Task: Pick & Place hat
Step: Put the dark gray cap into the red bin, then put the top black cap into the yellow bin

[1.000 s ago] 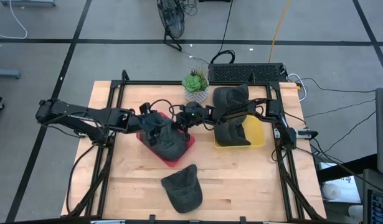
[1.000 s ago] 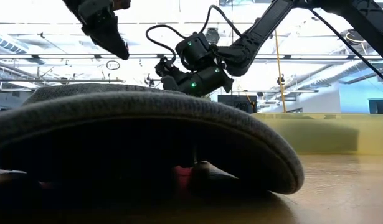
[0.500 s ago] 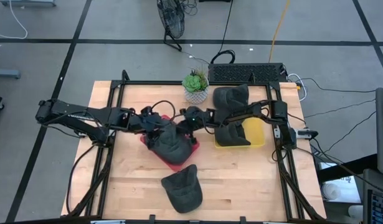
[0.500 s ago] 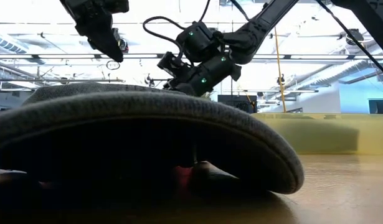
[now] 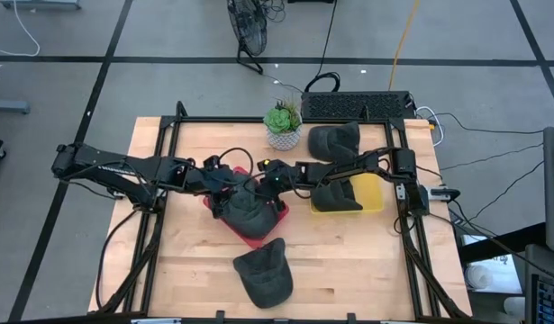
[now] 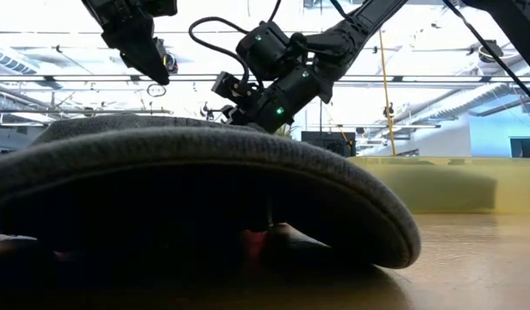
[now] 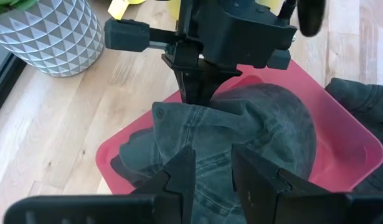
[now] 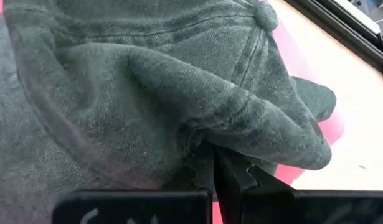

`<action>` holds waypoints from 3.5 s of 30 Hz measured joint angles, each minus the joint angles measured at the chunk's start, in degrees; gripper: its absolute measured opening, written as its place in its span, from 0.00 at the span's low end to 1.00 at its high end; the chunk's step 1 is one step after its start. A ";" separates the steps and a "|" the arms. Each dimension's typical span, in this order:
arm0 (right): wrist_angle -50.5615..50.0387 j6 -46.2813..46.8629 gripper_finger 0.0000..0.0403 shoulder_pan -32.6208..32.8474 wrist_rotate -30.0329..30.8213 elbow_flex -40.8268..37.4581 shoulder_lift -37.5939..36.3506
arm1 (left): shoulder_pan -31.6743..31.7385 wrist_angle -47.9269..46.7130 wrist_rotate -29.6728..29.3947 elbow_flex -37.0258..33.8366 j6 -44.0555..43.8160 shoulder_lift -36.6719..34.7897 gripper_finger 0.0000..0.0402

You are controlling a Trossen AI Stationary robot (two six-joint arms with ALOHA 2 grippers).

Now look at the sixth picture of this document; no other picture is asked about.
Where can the green potted plant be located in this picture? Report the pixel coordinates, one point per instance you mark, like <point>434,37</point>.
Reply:
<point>286,132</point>

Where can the black metal stand bar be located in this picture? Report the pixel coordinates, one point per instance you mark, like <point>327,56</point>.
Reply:
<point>209,114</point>

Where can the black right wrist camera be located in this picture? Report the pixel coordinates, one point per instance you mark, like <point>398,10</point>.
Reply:
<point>230,86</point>

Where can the pink translucent plastic bin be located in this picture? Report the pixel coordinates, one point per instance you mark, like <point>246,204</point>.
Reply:
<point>252,243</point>

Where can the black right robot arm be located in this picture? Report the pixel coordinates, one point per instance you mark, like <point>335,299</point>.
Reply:
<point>359,21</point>

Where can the small black hanging reel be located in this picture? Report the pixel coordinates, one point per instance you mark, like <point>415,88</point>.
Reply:
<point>389,111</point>

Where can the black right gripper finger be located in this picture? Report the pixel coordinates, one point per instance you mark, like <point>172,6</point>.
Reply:
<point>236,115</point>

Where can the black computer monitor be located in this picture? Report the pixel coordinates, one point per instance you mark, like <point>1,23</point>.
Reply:
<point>327,142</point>
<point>525,147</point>

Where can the corrugated silver ceiling duct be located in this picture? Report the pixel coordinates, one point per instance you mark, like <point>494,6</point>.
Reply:
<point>463,101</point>

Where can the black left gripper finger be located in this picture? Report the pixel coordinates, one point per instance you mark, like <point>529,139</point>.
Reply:
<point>148,60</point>

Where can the grey ceiling air duct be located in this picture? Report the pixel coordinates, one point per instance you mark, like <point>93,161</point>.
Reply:
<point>10,60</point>

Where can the yellow translucent plastic bin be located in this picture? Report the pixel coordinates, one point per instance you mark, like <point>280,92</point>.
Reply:
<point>519,189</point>

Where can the long ceiling light strip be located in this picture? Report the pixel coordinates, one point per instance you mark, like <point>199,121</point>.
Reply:
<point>53,78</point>

